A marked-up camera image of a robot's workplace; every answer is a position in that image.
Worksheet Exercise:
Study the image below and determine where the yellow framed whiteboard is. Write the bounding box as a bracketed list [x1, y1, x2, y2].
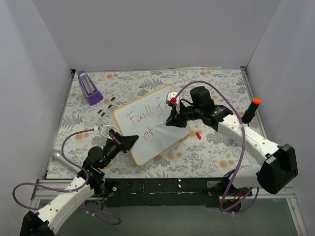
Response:
[113, 84, 190, 166]

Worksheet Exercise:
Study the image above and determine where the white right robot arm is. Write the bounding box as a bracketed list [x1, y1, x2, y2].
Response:
[165, 86, 298, 196]

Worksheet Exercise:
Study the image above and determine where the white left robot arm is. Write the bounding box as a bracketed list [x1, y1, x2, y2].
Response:
[20, 129, 139, 236]

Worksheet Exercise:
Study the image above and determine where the floral patterned tablecloth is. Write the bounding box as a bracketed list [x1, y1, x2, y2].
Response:
[47, 69, 260, 179]

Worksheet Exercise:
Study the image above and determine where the silver microphone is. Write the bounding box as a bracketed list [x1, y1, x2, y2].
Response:
[50, 149, 81, 173]

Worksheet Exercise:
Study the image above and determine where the black orange-tipped flashlight on stand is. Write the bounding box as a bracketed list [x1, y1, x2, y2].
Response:
[242, 98, 261, 124]

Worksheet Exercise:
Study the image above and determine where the purple metronome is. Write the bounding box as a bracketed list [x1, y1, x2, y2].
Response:
[77, 70, 103, 105]

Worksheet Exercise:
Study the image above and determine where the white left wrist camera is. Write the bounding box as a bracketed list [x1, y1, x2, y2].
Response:
[98, 124, 111, 139]

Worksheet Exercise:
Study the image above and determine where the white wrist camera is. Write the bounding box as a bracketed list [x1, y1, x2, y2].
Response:
[98, 124, 111, 139]
[165, 92, 180, 113]

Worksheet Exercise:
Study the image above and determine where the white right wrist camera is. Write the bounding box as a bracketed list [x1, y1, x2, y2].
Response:
[165, 92, 180, 113]

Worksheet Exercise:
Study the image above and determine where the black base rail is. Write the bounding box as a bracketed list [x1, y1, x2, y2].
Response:
[88, 177, 227, 208]

